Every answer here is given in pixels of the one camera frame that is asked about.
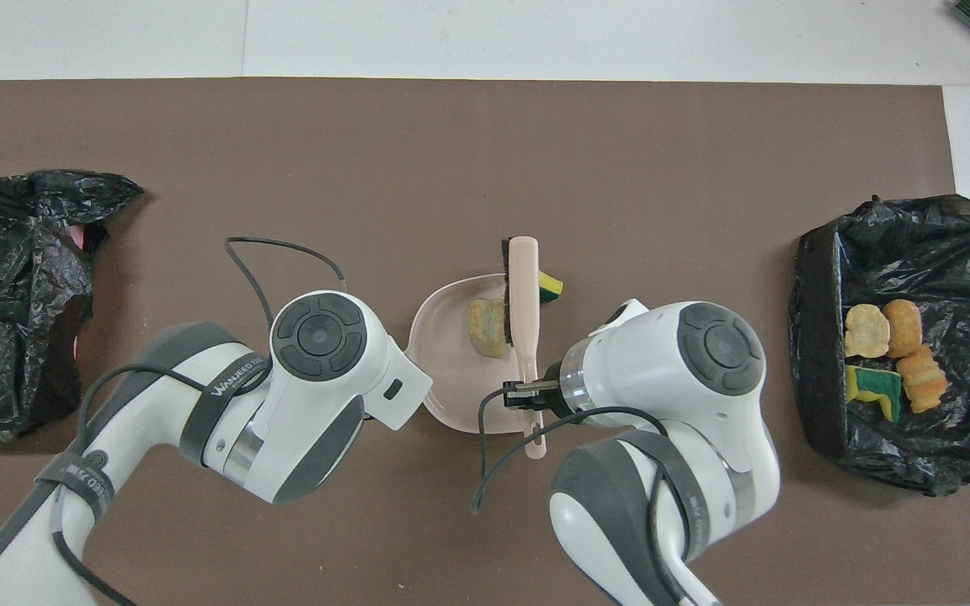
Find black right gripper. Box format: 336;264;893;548
504;370;568;413

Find pale rock-like bread chunk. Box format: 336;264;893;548
470;296;509;359

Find beige plastic dustpan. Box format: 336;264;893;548
405;271;553;435

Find beige hand brush black bristles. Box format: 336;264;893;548
501;237;550;460

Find yellow sponge with green back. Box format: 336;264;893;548
844;364;903;423

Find brown peanut-shaped bread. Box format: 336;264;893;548
882;299;924;359

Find orange striped bread roll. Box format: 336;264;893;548
896;347;950;414

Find right black trash bag bin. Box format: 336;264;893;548
788;194;970;497

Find pink plastic bin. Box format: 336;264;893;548
67;221;92;359

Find black trash bag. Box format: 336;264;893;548
0;170;145;444

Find brown table mat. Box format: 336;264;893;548
0;77;970;606

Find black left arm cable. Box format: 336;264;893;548
51;237;348;606

